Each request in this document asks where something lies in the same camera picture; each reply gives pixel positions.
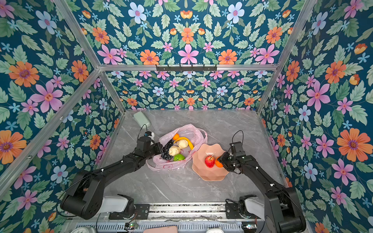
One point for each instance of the fake beige garlic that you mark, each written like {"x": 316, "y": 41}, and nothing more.
{"x": 183, "y": 143}
{"x": 174, "y": 150}

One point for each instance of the fake orange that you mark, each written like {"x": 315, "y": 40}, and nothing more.
{"x": 218, "y": 163}
{"x": 176, "y": 136}

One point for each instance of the fake yellow banana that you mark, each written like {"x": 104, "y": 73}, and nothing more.
{"x": 190, "y": 143}

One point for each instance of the pink plastic bag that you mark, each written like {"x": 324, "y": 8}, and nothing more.
{"x": 197, "y": 136}

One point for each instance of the pink scalloped bowl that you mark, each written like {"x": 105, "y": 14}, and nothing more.
{"x": 199, "y": 167}

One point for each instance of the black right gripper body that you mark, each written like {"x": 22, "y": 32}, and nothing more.
{"x": 228, "y": 160}

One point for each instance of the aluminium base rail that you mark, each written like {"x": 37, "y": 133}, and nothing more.
{"x": 121, "y": 208}

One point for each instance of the fake red strawberry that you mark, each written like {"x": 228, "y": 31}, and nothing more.
{"x": 210, "y": 161}

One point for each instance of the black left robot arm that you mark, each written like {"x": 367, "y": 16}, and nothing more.
{"x": 85, "y": 196}

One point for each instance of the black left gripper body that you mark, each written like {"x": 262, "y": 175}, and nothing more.
{"x": 154, "y": 150}

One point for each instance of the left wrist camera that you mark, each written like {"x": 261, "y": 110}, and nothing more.
{"x": 149, "y": 134}

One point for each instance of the fake dark grapes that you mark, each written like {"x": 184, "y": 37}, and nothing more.
{"x": 165, "y": 151}

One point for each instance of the fake green lime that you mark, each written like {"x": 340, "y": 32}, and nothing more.
{"x": 178, "y": 157}

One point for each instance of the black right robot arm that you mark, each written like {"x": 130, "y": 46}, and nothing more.
{"x": 268, "y": 192}

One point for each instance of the black hook rail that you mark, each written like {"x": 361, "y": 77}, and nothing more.
{"x": 182, "y": 68}

